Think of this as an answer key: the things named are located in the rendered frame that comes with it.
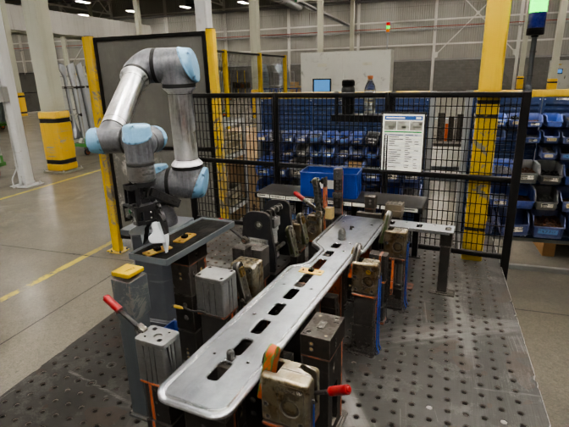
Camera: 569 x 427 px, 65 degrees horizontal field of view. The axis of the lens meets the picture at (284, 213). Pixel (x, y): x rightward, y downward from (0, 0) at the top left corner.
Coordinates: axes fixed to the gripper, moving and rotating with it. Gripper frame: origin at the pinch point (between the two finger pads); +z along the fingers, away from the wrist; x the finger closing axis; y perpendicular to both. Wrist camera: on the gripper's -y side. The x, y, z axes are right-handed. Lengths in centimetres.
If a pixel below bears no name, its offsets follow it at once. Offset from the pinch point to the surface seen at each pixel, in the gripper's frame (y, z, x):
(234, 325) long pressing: -3.5, 17.6, 28.2
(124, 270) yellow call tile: 13.6, 1.7, 5.2
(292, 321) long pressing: -14.9, 17.6, 39.0
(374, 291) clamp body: -53, 22, 43
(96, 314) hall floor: -60, 118, -188
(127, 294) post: 15.3, 7.0, 8.0
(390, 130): -142, -19, -1
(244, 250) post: -27.1, 8.2, 8.3
